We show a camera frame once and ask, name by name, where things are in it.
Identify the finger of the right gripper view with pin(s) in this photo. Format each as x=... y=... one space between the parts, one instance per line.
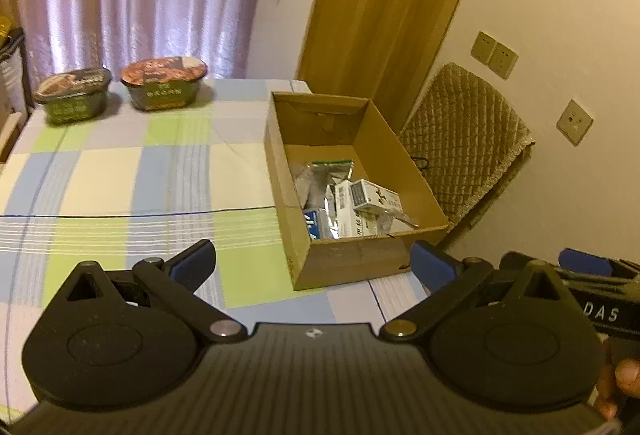
x=581 y=262

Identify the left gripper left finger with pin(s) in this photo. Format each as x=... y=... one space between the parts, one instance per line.
x=171 y=287

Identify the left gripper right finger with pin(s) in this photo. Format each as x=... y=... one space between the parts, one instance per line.
x=453 y=285

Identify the white green medicine box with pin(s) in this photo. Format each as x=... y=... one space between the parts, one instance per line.
x=351 y=223

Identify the long white ointment box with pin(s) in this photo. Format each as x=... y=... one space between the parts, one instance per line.
x=374 y=199

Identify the blue white medicine box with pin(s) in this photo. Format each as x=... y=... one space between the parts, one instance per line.
x=317 y=223

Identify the person hand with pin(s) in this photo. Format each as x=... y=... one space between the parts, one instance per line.
x=615 y=385

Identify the checkered tablecloth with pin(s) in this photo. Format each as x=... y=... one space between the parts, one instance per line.
x=130 y=185

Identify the cardboard box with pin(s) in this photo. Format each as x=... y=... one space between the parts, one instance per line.
x=307 y=128

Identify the round green noodle bowl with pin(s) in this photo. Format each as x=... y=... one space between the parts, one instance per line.
x=163 y=83

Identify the rectangular green noodle bowl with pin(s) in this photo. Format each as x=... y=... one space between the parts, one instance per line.
x=74 y=96

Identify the single wall socket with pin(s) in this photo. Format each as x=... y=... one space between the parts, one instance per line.
x=574 y=122

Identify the wall socket pair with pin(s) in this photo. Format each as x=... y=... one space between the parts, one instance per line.
x=497 y=57

